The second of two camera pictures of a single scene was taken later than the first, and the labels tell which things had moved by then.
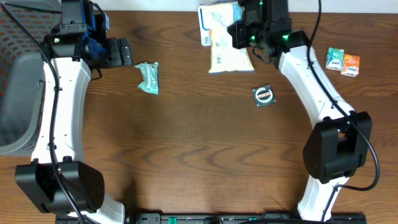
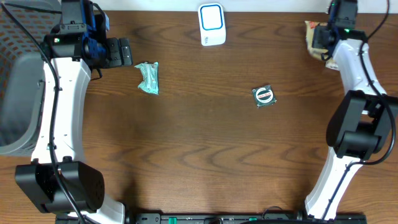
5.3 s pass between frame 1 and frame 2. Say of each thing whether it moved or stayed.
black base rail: stayed
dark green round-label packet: stayed
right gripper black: moved
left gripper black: stayed
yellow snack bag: moved
